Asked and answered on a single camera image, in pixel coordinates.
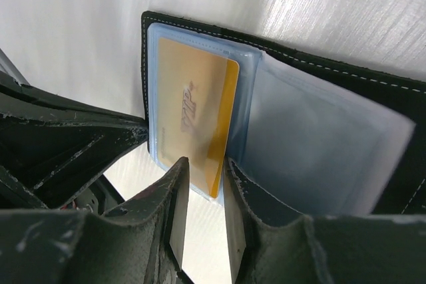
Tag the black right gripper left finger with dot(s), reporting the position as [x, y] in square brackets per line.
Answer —
[139, 241]

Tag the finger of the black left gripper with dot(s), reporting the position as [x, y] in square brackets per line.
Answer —
[53, 148]

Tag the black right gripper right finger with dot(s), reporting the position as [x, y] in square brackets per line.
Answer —
[269, 242]

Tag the black leather card holder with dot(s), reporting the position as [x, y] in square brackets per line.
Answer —
[321, 136]

